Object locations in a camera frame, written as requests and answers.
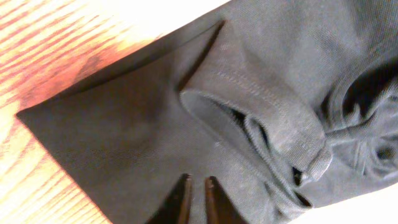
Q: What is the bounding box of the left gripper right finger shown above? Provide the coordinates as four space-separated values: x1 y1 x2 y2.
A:
205 176 247 224

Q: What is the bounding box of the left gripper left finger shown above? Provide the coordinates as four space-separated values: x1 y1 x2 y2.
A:
146 174 192 224

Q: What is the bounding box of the black knit garment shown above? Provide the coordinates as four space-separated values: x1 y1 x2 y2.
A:
17 1 397 223

